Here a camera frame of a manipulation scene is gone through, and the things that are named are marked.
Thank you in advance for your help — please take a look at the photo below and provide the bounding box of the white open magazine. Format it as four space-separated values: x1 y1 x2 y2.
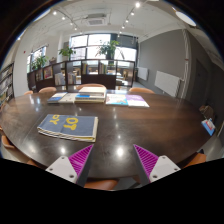
59 93 76 103

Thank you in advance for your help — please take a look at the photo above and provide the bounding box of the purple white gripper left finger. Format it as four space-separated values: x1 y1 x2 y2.
46 144 94 184

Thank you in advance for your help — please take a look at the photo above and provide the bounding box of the orange chair far left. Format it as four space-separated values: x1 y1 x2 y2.
39 87 57 93

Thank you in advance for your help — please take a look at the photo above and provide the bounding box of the potted plant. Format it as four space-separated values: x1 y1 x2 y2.
31 56 47 70
59 46 76 60
97 40 119 60

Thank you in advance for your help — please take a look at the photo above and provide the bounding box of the orange chair near right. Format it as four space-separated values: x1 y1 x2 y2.
184 153 206 168

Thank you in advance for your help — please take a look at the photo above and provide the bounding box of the light blue picture book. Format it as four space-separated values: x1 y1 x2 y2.
106 94 128 106

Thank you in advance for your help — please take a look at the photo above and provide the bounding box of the orange chair far centre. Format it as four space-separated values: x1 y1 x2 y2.
76 83 106 90

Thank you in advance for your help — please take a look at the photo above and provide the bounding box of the potted plant far left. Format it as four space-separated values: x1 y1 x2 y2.
31 56 47 70

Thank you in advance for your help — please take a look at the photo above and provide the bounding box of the potted plant centre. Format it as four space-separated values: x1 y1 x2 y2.
97 40 119 60

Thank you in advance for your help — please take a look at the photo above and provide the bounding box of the small white wall radiator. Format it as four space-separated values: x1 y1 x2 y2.
138 67 149 80

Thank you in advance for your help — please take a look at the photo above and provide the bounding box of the stack of books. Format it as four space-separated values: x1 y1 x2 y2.
75 87 106 102

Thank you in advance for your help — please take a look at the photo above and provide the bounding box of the orange chair far right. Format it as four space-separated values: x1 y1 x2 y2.
129 87 155 94

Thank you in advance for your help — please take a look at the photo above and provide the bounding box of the orange chair near bottom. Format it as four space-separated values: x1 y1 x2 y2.
84 180 118 190

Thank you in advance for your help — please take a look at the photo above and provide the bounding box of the blue towel with yellow letters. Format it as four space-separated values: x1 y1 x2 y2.
37 114 98 142

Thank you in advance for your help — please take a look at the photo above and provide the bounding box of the orange chair near left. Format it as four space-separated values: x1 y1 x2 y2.
0 126 40 168

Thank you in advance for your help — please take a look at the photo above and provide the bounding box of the ceiling air conditioner unit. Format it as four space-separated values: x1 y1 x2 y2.
85 13 107 26

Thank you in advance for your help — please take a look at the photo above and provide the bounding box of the purple book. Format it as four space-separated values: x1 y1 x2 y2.
126 95 149 108

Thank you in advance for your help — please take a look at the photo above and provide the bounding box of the bookshelf at left wall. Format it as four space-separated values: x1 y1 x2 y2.
0 63 14 107

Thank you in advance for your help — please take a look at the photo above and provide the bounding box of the orange chair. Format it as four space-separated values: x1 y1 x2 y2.
39 87 57 93
84 180 118 190
129 87 155 94
0 126 40 168
184 153 206 168
76 83 106 90

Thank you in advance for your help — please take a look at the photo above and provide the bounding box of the dark wooden shelf unit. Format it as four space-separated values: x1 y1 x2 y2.
27 59 135 92

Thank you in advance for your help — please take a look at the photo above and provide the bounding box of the blue box on floor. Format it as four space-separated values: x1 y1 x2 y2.
201 119 215 136

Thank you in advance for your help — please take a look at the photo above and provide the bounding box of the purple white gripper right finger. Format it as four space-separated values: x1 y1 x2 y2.
134 144 180 183

